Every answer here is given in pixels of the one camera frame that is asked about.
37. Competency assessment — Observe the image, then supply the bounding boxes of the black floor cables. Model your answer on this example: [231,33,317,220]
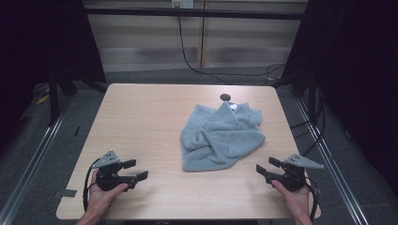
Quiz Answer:
[289,90,327,158]

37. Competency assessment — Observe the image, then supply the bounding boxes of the person's left hand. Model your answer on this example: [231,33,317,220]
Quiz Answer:
[88,170,130,217]

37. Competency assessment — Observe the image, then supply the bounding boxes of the wooden wall strip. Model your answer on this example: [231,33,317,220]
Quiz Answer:
[198,1,207,68]

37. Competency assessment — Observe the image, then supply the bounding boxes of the black metal stand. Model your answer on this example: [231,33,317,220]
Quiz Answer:
[47,69,78,128]

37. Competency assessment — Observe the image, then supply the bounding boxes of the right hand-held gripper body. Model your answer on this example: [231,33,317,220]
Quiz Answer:
[266,153,326,192]

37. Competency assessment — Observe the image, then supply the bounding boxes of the black wall cable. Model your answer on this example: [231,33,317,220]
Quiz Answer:
[176,15,286,86]

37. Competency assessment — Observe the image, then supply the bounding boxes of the person's right hand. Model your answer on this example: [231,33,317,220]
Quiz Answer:
[271,179,311,219]

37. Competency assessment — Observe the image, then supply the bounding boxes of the light blue towel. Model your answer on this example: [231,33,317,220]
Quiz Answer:
[180,101,267,173]

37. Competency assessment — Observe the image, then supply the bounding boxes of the white wall socket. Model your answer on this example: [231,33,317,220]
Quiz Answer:
[171,0,195,9]

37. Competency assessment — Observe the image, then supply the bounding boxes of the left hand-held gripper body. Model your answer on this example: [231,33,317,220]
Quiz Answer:
[92,150,139,192]

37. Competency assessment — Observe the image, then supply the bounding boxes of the black horizontal bar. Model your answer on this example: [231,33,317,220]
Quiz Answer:
[84,7,306,22]

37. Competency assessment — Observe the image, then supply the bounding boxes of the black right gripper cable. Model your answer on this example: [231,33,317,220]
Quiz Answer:
[304,177,321,223]

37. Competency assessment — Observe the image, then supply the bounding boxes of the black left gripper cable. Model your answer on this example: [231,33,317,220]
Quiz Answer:
[82,157,101,214]

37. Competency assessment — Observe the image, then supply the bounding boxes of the grey tape piece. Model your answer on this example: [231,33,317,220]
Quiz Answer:
[52,188,78,200]

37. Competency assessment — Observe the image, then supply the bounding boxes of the aluminium floor rail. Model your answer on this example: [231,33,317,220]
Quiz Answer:
[0,95,75,225]
[295,97,371,225]

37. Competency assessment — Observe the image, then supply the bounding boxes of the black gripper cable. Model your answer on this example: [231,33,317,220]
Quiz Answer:
[82,157,101,214]
[304,177,321,223]

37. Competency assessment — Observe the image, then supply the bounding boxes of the black curtain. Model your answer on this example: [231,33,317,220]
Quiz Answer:
[280,0,398,196]
[0,0,107,154]

